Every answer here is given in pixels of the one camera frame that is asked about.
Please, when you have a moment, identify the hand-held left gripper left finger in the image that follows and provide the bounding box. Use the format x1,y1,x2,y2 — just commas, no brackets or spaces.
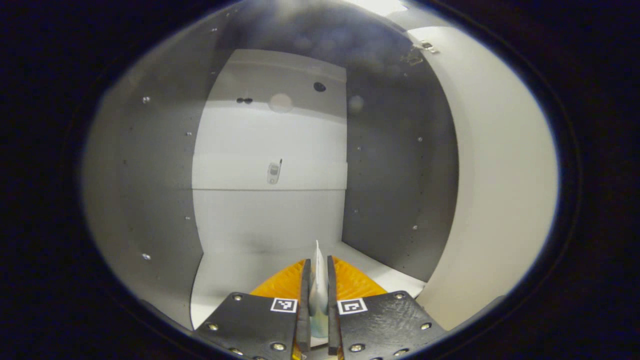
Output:
194,257,312,360

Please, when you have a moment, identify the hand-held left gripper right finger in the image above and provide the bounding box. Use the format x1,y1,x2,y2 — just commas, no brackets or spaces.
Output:
327,255,447,360

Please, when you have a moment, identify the small white bottle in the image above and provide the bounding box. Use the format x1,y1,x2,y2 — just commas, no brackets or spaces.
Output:
307,240,331,347

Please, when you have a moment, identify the dark grey cabinet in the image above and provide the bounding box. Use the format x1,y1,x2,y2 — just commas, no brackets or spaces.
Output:
81,0,461,332

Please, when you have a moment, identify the metal door hinge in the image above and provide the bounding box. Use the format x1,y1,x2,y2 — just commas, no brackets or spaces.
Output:
400,41,441,67

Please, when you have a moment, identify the long ceiling light panel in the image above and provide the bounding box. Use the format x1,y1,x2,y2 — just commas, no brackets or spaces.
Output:
345,0,408,16

